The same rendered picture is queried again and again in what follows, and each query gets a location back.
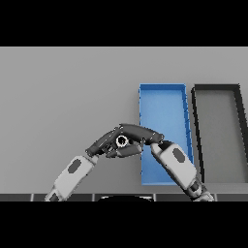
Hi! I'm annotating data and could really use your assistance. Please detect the blue bin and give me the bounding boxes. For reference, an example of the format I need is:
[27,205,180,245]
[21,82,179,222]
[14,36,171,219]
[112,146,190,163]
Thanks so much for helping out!
[138,82,195,186]

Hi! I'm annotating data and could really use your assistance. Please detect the dark grey bin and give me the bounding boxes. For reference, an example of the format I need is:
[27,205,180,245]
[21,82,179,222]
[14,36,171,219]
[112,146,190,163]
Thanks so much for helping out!
[190,83,248,185]

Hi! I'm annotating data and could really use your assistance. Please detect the blue pipe with pale ring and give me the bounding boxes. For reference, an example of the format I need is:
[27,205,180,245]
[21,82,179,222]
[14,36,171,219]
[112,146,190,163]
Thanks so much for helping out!
[115,135,130,148]

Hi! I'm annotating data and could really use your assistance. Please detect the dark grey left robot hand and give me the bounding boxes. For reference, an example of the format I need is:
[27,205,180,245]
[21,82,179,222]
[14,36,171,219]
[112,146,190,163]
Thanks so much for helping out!
[84,127,143,159]

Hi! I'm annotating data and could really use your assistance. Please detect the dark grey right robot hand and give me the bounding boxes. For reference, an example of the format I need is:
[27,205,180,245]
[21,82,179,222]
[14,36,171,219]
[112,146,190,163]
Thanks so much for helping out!
[117,123,167,147]

